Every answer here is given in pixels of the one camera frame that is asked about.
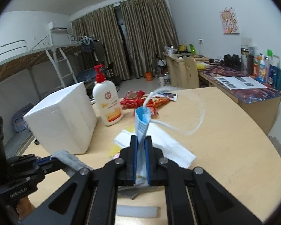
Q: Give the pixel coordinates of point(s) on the white styrofoam box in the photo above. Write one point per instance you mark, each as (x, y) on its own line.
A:
(64, 120)

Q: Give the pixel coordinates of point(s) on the white lotion pump bottle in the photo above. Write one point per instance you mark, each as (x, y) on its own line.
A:
(106, 98)

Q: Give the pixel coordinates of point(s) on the wooden smiley chair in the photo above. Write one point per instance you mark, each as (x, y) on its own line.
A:
(192, 79)

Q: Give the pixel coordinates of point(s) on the orange bucket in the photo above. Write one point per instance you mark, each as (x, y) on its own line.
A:
(148, 76)

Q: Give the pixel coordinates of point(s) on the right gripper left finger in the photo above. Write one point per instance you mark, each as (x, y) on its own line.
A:
(127, 173)

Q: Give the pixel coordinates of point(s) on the wooden desk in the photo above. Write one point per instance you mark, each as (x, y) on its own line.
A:
(260, 104)

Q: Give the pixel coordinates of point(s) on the red snack packet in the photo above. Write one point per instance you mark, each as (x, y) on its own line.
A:
(132, 99)

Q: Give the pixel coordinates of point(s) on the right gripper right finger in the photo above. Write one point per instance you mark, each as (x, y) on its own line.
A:
(155, 174)

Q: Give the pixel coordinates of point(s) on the blue plaid quilt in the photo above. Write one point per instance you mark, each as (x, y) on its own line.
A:
(17, 121)

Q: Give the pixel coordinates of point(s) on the black headphones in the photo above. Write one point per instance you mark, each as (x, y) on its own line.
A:
(232, 61)

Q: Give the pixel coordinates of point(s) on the left hand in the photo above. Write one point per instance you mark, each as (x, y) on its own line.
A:
(24, 208)

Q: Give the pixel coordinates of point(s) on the toiletry bottles group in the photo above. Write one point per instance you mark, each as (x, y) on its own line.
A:
(265, 67)

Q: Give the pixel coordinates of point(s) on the printed paper sheet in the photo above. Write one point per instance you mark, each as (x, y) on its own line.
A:
(236, 83)

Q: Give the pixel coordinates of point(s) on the white foam sheet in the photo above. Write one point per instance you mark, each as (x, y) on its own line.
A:
(137, 211)

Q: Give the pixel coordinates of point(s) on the green bottle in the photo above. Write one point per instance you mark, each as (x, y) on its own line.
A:
(192, 49)

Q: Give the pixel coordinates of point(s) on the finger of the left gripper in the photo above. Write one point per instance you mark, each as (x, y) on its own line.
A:
(44, 161)

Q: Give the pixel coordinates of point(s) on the white air conditioner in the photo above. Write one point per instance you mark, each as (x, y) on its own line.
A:
(56, 26)

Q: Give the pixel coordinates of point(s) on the wooden drawer cabinet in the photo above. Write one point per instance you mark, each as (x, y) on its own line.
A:
(176, 68)

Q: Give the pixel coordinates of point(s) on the brown curtains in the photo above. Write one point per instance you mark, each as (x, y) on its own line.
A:
(149, 29)

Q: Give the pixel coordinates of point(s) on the orange snack packet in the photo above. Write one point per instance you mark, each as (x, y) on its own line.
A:
(153, 104)

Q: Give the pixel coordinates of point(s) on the anime wall picture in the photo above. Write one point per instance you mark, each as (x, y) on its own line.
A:
(229, 21)

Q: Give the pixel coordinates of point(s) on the metal bunk bed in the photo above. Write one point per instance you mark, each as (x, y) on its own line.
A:
(16, 57)

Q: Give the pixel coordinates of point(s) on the white tissue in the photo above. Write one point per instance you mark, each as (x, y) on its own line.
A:
(171, 148)

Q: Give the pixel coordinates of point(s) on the grey cloth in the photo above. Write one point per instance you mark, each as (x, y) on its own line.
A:
(71, 162)

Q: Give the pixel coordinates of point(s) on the white blue snack wrapper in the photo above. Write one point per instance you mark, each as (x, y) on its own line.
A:
(168, 95)

